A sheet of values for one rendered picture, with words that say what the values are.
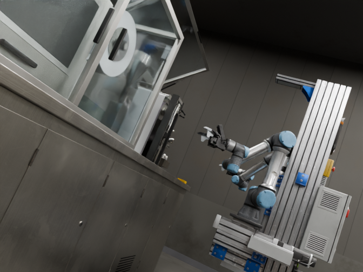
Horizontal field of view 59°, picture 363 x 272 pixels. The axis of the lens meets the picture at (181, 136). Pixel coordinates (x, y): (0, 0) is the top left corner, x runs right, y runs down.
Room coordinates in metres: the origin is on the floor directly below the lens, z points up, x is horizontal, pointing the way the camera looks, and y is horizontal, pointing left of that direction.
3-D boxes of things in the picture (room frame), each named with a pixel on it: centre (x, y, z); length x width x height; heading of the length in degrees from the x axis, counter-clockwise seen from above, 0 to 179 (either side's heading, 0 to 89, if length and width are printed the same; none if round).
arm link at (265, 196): (2.10, -0.66, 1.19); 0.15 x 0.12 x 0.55; 6
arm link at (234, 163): (2.09, -0.39, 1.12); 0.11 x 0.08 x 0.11; 6
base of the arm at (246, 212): (2.24, -0.64, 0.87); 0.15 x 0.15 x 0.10
